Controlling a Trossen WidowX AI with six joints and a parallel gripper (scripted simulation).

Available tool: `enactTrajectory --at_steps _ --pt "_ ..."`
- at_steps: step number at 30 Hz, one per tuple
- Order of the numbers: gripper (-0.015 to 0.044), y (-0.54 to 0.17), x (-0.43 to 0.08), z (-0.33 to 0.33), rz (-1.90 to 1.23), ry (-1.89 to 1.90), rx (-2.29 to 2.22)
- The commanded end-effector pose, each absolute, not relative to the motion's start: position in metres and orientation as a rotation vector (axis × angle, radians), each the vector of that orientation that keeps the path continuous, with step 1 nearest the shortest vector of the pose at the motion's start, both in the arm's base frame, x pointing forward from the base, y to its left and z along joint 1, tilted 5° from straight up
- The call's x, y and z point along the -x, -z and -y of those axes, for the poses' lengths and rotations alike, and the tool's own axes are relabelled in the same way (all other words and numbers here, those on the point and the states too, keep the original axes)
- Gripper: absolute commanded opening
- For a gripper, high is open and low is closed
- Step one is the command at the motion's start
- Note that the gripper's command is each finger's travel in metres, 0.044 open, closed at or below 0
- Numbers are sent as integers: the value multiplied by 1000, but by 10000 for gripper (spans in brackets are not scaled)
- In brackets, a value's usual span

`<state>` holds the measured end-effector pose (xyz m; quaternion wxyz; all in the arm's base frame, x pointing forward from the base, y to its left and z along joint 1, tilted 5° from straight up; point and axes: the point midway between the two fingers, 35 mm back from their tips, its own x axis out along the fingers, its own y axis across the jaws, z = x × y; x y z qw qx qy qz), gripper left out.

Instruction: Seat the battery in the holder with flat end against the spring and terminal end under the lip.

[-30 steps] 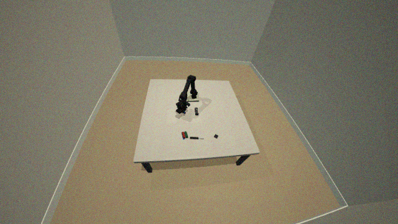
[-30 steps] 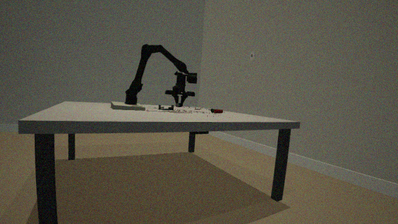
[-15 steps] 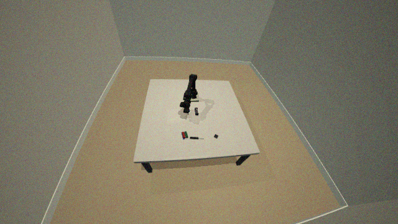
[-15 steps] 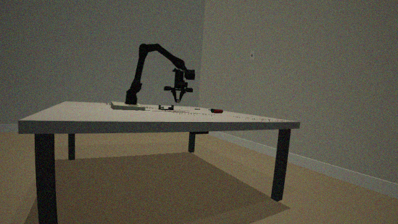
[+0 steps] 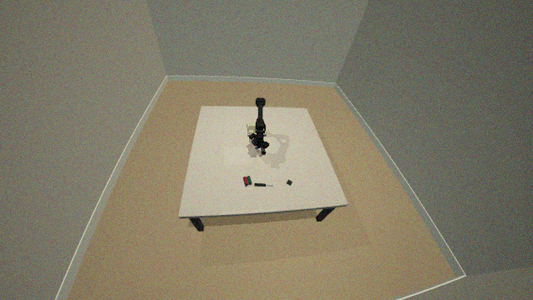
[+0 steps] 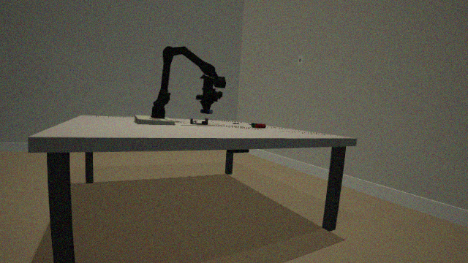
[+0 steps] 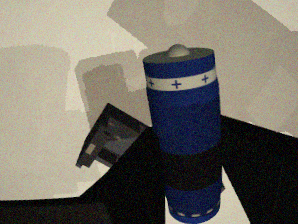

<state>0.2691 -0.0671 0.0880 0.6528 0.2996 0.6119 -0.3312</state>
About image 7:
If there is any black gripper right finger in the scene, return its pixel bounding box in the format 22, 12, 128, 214
221, 115, 298, 224

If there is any blue cylindrical battery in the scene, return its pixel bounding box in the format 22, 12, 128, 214
142, 44, 222, 224

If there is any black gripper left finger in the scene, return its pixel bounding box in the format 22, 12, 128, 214
0, 127, 166, 224

